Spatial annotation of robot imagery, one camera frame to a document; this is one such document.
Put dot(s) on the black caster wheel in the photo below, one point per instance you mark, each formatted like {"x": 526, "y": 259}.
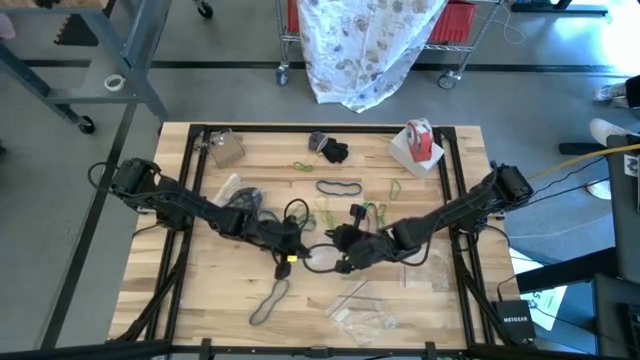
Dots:
{"x": 205, "y": 10}

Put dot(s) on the thin light green rubber band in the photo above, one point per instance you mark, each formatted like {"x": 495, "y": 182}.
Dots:
{"x": 400, "y": 186}

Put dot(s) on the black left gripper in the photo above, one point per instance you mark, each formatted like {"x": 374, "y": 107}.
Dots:
{"x": 277, "y": 237}

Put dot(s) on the person's leg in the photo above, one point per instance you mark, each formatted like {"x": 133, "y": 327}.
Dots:
{"x": 634, "y": 90}

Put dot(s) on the white paper sheet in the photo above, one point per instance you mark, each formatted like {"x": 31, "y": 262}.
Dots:
{"x": 550, "y": 305}

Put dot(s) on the white floral cloth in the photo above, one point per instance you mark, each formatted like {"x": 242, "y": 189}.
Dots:
{"x": 360, "y": 50}

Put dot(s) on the dark blue table foot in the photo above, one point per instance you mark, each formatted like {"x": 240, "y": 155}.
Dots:
{"x": 560, "y": 7}

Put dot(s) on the blue floor bar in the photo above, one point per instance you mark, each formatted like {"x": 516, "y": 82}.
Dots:
{"x": 580, "y": 148}

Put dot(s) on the pink cloth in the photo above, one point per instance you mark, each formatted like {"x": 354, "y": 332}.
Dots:
{"x": 6, "y": 27}

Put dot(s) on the black Netgear switch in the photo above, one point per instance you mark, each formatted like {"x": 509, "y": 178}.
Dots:
{"x": 515, "y": 320}

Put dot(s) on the black desk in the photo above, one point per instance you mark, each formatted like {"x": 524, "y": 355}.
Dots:
{"x": 625, "y": 225}

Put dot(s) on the white cardboard box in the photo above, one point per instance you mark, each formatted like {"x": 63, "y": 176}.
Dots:
{"x": 402, "y": 147}

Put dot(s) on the yellow rubber band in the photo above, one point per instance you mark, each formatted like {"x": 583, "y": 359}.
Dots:
{"x": 327, "y": 217}

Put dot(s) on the person's shoe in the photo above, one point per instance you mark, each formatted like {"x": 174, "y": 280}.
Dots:
{"x": 607, "y": 131}
{"x": 600, "y": 190}
{"x": 610, "y": 92}

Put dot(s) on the red tape dispenser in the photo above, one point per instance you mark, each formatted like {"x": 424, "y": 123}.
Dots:
{"x": 420, "y": 142}

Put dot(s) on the black sawtooth foam piece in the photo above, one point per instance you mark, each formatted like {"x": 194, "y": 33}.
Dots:
{"x": 80, "y": 32}

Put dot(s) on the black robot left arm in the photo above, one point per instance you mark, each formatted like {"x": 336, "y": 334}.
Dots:
{"x": 190, "y": 207}

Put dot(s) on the white tape roll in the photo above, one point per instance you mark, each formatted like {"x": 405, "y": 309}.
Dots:
{"x": 106, "y": 83}

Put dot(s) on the grey-blue rubber band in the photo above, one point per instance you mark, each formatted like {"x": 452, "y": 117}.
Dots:
{"x": 252, "y": 321}

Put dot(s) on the black fixed camera box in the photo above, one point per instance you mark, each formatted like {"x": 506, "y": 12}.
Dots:
{"x": 320, "y": 352}

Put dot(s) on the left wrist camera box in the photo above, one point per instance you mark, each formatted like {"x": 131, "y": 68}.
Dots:
{"x": 282, "y": 271}

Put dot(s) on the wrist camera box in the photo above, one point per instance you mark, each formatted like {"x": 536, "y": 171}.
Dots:
{"x": 282, "y": 271}
{"x": 342, "y": 266}

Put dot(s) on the red storage bin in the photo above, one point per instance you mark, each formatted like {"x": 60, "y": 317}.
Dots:
{"x": 457, "y": 22}
{"x": 293, "y": 17}

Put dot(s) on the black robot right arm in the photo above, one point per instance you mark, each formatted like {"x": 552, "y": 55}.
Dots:
{"x": 450, "y": 212}

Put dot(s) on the black desk leg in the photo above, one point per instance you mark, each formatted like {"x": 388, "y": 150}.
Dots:
{"x": 570, "y": 270}

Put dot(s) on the blue-grey steel workbench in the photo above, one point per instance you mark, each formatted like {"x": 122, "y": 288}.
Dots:
{"x": 145, "y": 50}

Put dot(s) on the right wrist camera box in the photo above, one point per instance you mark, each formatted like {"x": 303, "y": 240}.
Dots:
{"x": 342, "y": 266}

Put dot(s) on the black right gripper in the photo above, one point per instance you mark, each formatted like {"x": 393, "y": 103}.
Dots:
{"x": 367, "y": 247}

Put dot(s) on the grey black work glove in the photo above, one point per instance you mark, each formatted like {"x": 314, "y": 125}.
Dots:
{"x": 332, "y": 150}

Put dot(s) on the brown cardboard box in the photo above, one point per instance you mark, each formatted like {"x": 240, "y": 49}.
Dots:
{"x": 227, "y": 150}

